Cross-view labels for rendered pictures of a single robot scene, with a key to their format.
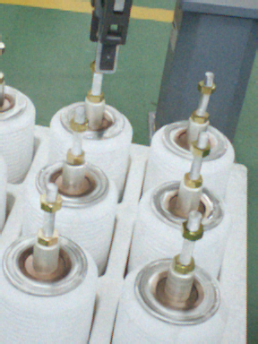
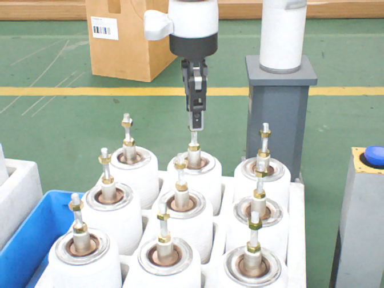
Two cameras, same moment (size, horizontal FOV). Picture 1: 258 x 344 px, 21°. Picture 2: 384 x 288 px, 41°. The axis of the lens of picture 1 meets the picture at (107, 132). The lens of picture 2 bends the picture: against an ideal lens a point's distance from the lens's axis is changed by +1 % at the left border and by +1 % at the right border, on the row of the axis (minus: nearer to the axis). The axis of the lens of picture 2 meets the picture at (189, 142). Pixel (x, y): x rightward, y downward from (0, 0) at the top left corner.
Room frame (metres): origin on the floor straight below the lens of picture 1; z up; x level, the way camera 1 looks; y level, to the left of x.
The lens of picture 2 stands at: (-0.07, -0.05, 0.73)
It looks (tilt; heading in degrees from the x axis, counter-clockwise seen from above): 30 degrees down; 6
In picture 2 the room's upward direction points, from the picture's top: 1 degrees counter-clockwise
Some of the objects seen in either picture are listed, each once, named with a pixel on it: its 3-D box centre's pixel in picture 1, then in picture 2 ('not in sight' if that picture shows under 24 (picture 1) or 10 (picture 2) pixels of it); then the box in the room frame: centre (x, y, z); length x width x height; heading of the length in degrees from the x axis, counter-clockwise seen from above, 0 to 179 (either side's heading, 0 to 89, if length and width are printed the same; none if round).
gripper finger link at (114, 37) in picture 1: (109, 51); (197, 116); (0.64, 0.01, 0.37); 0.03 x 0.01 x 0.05; 10
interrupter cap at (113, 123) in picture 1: (92, 121); (194, 163); (0.69, 0.02, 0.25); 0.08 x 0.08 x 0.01
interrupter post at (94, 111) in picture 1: (93, 111); (194, 156); (0.69, 0.02, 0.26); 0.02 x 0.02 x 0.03
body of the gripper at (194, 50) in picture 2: not in sight; (194, 55); (0.68, 0.02, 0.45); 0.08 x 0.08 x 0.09
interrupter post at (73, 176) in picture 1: (73, 173); (182, 197); (0.57, 0.03, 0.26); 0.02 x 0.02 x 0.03
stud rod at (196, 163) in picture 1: (196, 166); (259, 183); (0.56, -0.09, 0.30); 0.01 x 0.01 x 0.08; 8
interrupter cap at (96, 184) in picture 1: (72, 184); (182, 203); (0.57, 0.03, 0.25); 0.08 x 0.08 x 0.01
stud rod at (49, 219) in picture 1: (48, 220); (163, 226); (0.45, 0.04, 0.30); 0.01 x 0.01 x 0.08; 72
